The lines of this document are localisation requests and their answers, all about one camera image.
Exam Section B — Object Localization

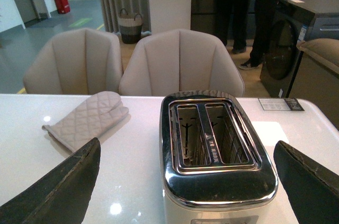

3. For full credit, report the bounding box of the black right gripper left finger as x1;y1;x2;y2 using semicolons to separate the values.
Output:
1;138;101;223

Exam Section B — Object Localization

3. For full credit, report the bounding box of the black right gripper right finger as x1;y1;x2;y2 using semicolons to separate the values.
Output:
273;140;338;223

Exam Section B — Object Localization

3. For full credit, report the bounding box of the cream and chrome toaster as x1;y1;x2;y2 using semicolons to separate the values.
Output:
159;91;278;223

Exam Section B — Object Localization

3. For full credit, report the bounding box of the beige quilted oven mitt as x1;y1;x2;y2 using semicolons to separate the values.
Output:
42;91;129;153

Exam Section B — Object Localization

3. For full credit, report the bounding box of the label sticker on table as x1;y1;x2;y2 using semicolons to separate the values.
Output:
258;98;304;111

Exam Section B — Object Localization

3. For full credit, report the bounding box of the beige cushion at right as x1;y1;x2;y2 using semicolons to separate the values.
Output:
297;38;338;72

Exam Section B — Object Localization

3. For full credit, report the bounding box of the left beige upholstered chair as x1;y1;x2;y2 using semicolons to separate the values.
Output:
23;28;123;95

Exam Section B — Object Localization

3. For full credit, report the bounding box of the beige upholstered chair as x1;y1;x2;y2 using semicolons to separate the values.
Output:
119;29;245;97
23;28;123;95

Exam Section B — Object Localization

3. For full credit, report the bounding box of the dark washing machine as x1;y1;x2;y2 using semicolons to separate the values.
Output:
260;0;338;97

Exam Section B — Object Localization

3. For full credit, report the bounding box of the right beige upholstered chair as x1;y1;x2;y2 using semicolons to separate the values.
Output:
119;29;245;97

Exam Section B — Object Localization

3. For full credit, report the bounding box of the woven storage basket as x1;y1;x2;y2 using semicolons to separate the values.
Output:
118;8;143;44

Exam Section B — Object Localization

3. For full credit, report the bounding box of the red fire extinguisher box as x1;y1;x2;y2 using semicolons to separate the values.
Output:
54;0;70;14

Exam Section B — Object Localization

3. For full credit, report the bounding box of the person in black clothes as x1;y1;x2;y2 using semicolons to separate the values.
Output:
239;0;280;70

